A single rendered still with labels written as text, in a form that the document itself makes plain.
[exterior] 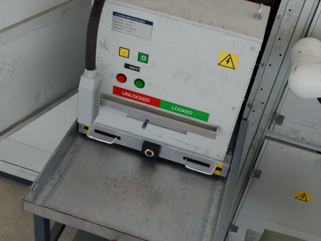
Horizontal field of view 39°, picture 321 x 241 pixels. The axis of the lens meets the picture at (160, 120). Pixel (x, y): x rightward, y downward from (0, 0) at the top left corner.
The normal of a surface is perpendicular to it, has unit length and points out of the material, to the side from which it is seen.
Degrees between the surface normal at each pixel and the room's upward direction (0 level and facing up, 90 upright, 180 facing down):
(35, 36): 90
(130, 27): 90
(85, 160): 0
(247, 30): 0
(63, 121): 90
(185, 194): 0
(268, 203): 90
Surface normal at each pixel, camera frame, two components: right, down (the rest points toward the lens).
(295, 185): -0.27, 0.61
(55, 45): 0.81, 0.47
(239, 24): 0.14, -0.74
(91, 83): -0.18, 0.16
